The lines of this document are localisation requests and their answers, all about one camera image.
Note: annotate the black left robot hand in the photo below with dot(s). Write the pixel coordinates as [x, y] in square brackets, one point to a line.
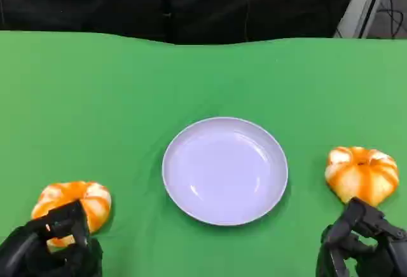
[73, 258]

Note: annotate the lilac plate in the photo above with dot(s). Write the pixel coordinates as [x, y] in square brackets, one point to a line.
[222, 175]

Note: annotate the grey metal frame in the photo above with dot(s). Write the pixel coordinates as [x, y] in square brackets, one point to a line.
[359, 13]

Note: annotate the black backdrop curtain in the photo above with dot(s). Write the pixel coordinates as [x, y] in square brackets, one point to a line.
[127, 4]

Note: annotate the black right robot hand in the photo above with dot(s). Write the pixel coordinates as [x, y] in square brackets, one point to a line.
[381, 251]

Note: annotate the orange white toy bread roll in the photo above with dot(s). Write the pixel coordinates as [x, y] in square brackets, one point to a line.
[92, 200]
[359, 178]

